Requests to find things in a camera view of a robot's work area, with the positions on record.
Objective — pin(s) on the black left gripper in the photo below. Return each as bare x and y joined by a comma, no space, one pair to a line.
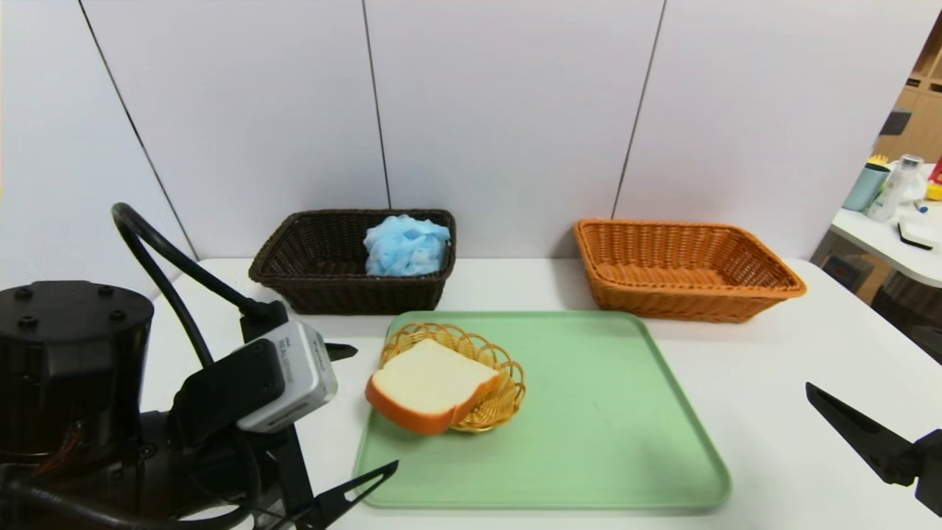
292,458

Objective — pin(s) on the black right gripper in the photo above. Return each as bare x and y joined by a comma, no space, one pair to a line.
929,462

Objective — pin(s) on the light blue bath loofah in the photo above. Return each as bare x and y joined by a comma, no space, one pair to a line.
405,246

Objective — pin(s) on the dark brown wicker basket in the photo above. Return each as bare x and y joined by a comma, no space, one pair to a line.
316,294

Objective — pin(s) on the small round yellow wicker basket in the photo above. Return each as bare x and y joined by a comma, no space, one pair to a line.
504,397

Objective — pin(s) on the orange wicker basket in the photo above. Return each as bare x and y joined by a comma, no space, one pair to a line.
662,302

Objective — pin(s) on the toy bread slice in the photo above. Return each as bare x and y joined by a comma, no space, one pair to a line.
430,383

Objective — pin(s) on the white side table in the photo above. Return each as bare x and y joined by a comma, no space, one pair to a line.
883,243

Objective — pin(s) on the black and white flat box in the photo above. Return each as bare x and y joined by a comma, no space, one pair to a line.
920,234

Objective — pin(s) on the clear plastic bottle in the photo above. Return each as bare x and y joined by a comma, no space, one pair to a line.
890,193

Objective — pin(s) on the teal cup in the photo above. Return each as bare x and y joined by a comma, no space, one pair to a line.
862,190

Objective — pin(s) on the light green plastic tray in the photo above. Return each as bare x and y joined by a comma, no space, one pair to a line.
589,442

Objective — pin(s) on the red package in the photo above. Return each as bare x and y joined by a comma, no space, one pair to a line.
936,171

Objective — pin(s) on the wooden shelf unit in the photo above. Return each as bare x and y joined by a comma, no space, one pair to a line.
920,110

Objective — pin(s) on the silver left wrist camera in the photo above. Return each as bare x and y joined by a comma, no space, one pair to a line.
305,375

